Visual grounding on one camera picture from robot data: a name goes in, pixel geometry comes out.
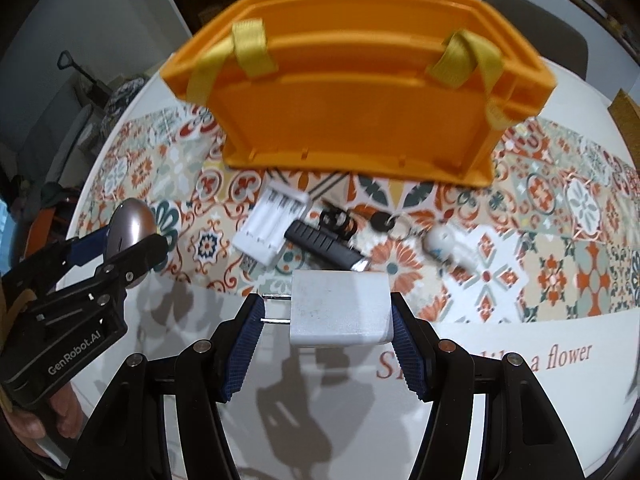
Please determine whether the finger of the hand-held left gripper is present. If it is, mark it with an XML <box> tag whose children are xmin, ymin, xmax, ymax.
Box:
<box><xmin>30</xmin><ymin>232</ymin><xmax>169</xmax><ymax>325</ymax></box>
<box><xmin>0</xmin><ymin>222</ymin><xmax>117</xmax><ymax>311</ymax></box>

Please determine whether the grey chair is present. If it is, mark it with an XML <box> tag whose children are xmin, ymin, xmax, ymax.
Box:
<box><xmin>482</xmin><ymin>0</ymin><xmax>590</xmax><ymax>81</ymax></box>

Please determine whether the black shovel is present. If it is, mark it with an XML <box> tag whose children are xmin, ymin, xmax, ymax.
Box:
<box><xmin>56</xmin><ymin>50</ymin><xmax>108</xmax><ymax>106</ymax></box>

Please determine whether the black key fob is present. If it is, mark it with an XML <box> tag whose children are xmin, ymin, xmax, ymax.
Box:
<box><xmin>319</xmin><ymin>207</ymin><xmax>357</xmax><ymax>238</ymax></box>

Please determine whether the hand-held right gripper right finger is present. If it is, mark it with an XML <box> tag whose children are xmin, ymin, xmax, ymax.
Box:
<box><xmin>390</xmin><ymin>291</ymin><xmax>586</xmax><ymax>480</ymax></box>

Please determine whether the black flashlight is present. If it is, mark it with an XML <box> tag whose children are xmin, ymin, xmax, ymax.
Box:
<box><xmin>285</xmin><ymin>220</ymin><xmax>370</xmax><ymax>272</ymax></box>

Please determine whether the silver egg-shaped mouse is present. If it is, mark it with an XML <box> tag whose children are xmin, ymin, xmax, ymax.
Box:
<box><xmin>102</xmin><ymin>198</ymin><xmax>156</xmax><ymax>288</ymax></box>

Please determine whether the white battery charger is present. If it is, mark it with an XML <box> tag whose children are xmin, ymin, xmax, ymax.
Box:
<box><xmin>231</xmin><ymin>184</ymin><xmax>311</xmax><ymax>266</ymax></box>

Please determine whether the orange plastic crate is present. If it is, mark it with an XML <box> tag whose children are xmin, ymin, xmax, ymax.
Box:
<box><xmin>161</xmin><ymin>0</ymin><xmax>556</xmax><ymax>190</ymax></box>

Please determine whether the small white figurine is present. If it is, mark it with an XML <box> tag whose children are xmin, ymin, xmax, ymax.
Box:
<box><xmin>424</xmin><ymin>222</ymin><xmax>493</xmax><ymax>281</ymax></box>

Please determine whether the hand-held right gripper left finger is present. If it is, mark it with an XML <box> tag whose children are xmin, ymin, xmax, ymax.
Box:
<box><xmin>65</xmin><ymin>294</ymin><xmax>267</xmax><ymax>480</ymax></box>

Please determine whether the white charger plug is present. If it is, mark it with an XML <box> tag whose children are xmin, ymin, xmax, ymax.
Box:
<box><xmin>262</xmin><ymin>269</ymin><xmax>393</xmax><ymax>348</ymax></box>

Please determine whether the wicker box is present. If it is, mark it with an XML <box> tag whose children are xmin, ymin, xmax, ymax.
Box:
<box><xmin>607</xmin><ymin>89</ymin><xmax>640</xmax><ymax>171</ymax></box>

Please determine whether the person's left hand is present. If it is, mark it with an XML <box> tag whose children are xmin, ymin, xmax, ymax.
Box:
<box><xmin>7</xmin><ymin>385</ymin><xmax>77</xmax><ymax>461</ymax></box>

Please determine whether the camouflage bag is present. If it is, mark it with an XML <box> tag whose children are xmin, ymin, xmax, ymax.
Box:
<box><xmin>102</xmin><ymin>77</ymin><xmax>146</xmax><ymax>131</ymax></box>

